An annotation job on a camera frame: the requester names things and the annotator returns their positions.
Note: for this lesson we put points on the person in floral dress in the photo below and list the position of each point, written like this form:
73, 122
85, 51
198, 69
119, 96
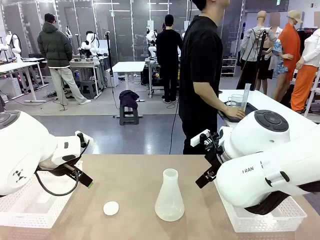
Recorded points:
278, 50

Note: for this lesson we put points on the long white desk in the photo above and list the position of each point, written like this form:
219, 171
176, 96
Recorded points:
15, 66

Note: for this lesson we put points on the small white desk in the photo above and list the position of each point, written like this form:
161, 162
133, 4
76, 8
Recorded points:
128, 67

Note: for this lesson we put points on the person in black t-shirt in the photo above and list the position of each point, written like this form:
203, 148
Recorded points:
200, 62

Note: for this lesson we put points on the black plastic tray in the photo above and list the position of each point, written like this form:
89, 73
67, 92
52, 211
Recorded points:
251, 107

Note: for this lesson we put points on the dark purple cloth bundle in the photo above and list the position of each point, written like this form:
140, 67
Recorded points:
128, 98

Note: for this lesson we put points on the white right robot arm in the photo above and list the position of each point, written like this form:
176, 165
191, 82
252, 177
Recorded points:
250, 175

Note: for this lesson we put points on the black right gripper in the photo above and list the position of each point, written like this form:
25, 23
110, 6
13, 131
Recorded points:
215, 155

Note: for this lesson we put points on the translucent plastic conical flask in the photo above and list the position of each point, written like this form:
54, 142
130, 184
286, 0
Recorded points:
170, 200

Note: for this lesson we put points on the person in all black clothes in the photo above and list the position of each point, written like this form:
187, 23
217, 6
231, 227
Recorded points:
168, 47

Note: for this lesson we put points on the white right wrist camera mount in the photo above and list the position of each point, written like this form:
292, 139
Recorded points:
197, 140

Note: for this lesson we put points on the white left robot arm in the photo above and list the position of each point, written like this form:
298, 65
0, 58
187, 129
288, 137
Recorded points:
25, 150

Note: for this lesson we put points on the black camera tripod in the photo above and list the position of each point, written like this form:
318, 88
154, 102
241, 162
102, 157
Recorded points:
260, 50

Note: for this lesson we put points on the person's right hand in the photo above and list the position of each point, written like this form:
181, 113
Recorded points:
236, 112

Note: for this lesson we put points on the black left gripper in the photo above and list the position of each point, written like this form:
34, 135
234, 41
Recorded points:
55, 172

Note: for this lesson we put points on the white shoe rack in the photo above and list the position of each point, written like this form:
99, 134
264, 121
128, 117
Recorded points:
228, 67

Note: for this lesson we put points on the white humanoid robot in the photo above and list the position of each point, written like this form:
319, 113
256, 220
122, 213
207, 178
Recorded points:
91, 45
151, 37
15, 42

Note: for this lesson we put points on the man in dark green jacket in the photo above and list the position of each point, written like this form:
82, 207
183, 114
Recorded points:
53, 47

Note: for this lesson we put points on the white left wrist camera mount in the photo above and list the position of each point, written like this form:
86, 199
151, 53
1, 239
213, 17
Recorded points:
85, 137

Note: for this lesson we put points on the grey step stool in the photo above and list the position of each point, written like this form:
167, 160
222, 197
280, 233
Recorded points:
87, 90

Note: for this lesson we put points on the person's right forearm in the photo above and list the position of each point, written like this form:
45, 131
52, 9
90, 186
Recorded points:
210, 96

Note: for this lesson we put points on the dark grey plastic stool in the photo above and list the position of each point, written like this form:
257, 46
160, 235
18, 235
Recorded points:
130, 116

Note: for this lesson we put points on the white round flask cap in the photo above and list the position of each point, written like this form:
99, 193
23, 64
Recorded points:
111, 208

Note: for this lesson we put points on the mannequin in orange trousers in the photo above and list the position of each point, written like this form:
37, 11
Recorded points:
305, 82

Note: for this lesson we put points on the black tripod pole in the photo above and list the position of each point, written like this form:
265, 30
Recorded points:
108, 50

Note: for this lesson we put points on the clear plastic measuring beaker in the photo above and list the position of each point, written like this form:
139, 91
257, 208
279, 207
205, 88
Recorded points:
235, 101

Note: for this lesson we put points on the mannequin in grey shirt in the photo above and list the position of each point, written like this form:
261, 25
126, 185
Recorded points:
250, 42

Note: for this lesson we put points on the mannequin in orange robe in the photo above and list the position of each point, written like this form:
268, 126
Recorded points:
290, 47

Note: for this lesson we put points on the clear plastic graduated cylinder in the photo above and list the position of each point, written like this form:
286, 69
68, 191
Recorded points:
246, 97

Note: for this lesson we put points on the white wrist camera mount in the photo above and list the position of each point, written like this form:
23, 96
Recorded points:
85, 137
197, 140

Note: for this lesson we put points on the white perforated plastic basket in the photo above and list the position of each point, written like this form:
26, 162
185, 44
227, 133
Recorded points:
37, 220
262, 223

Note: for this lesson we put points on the grey workbench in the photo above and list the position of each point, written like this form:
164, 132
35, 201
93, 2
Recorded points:
85, 65

